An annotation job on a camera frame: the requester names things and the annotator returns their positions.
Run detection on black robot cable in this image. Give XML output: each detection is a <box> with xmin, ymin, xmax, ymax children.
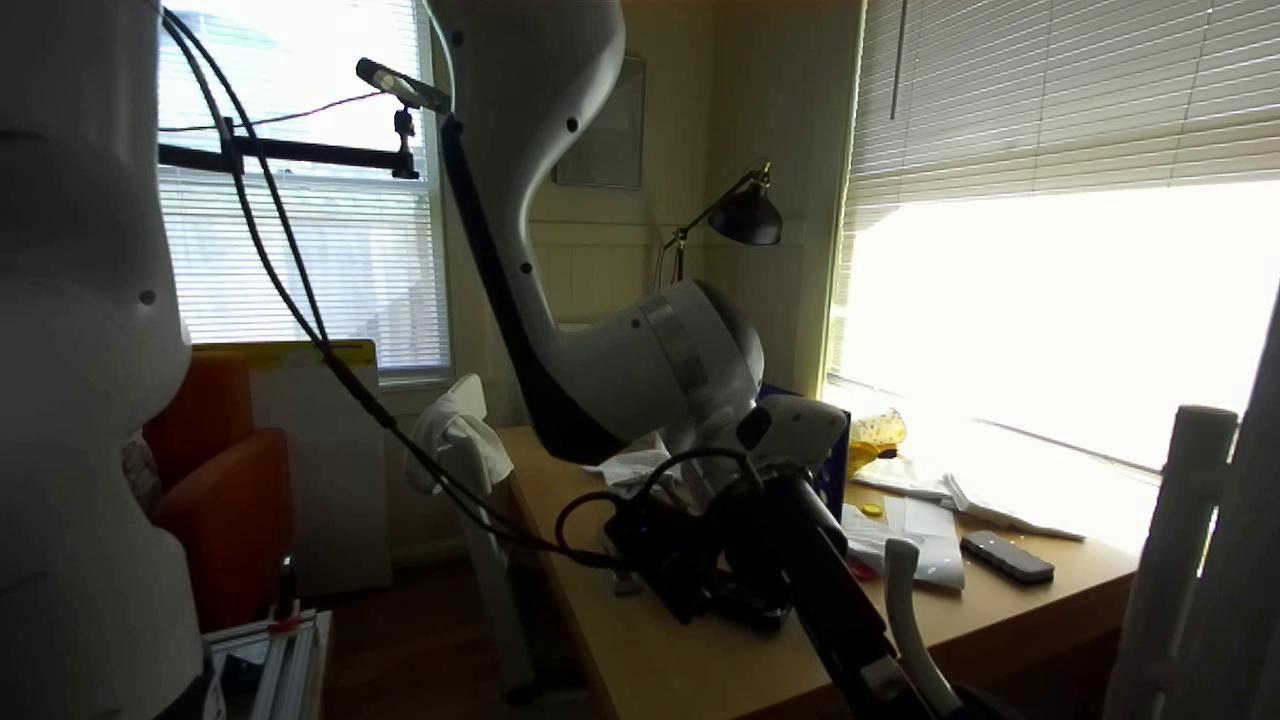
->
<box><xmin>156</xmin><ymin>2</ymin><xmax>753</xmax><ymax>571</ymax></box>

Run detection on grey wall picture frame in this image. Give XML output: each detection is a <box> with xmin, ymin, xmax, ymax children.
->
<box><xmin>571</xmin><ymin>52</ymin><xmax>652</xmax><ymax>194</ymax></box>

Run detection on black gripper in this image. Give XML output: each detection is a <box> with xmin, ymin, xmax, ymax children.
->
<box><xmin>764</xmin><ymin>464</ymin><xmax>891</xmax><ymax>657</ymax></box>

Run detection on wide white window blinds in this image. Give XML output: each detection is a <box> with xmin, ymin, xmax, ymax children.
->
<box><xmin>833</xmin><ymin>0</ymin><xmax>1280</xmax><ymax>474</ymax></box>

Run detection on white box with tools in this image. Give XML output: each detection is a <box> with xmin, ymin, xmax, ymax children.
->
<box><xmin>195</xmin><ymin>603</ymin><xmax>335</xmax><ymax>720</ymax></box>

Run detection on orange armchair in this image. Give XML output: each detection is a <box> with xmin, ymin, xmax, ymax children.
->
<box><xmin>140</xmin><ymin>350</ymin><xmax>298</xmax><ymax>633</ymax></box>

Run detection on white cloth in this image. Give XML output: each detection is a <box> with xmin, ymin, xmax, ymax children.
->
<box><xmin>403</xmin><ymin>373</ymin><xmax>518</xmax><ymax>495</ymax></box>

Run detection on yellow snack bag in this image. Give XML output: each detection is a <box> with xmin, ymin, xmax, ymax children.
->
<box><xmin>850</xmin><ymin>409</ymin><xmax>914</xmax><ymax>467</ymax></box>

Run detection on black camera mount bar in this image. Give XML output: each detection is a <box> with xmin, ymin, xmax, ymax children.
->
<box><xmin>156</xmin><ymin>116</ymin><xmax>425</xmax><ymax>184</ymax></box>

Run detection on white chair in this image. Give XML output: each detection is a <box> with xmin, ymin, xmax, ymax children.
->
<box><xmin>403</xmin><ymin>373</ymin><xmax>544</xmax><ymax>705</ymax></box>

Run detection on black floor lamp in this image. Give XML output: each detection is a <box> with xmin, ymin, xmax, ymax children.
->
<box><xmin>657</xmin><ymin>157</ymin><xmax>794</xmax><ymax>405</ymax></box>

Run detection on narrow window with blinds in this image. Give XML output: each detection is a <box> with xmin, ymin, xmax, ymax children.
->
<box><xmin>156</xmin><ymin>0</ymin><xmax>451</xmax><ymax>376</ymax></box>

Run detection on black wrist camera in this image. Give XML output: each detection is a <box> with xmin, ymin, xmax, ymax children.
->
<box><xmin>605</xmin><ymin>489</ymin><xmax>764</xmax><ymax>577</ymax></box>

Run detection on white canvas board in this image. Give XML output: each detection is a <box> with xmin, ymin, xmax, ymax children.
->
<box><xmin>183</xmin><ymin>337</ymin><xmax>398</xmax><ymax>596</ymax></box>

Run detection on black remote control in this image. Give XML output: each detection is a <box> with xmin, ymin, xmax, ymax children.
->
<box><xmin>956</xmin><ymin>526</ymin><xmax>1062</xmax><ymax>590</ymax></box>

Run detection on white paper sheet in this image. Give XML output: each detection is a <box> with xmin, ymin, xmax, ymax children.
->
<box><xmin>854</xmin><ymin>455</ymin><xmax>1092</xmax><ymax>547</ymax></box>

